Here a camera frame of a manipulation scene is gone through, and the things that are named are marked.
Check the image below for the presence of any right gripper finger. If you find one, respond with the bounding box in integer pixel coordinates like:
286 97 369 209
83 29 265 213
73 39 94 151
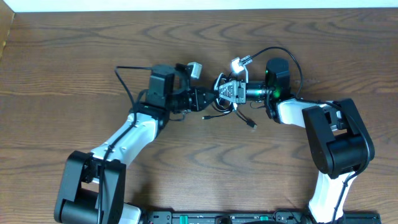
219 92 236 101
218 80 236 92

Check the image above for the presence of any white usb cable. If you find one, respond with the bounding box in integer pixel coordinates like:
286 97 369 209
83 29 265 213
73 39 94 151
213 72 239 110

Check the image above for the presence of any black usb cable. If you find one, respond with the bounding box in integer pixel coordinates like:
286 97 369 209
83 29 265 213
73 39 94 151
201 71 258 130

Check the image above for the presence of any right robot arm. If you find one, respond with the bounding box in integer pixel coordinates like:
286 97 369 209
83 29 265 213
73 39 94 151
214 58 375 223

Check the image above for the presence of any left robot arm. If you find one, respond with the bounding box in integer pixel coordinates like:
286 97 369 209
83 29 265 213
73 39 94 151
53 62 214 223

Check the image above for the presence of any cardboard box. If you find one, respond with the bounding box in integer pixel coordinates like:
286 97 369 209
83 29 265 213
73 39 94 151
0 0 15 58

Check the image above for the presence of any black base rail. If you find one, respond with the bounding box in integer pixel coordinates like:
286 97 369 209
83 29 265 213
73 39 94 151
146 210 382 224

